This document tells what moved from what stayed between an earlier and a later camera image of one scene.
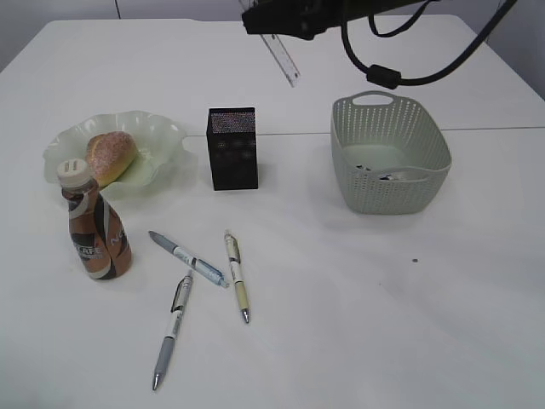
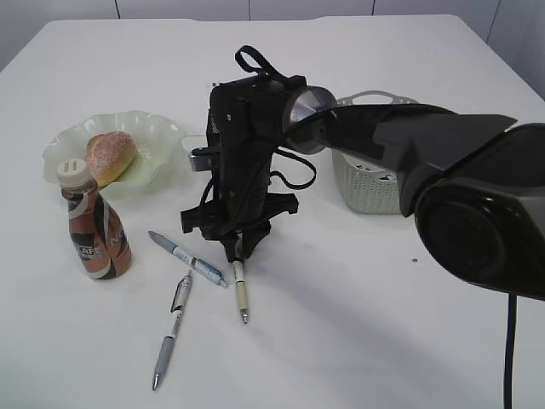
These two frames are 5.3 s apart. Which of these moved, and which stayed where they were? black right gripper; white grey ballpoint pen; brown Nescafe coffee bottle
Moved: black right gripper
Stayed: brown Nescafe coffee bottle; white grey ballpoint pen
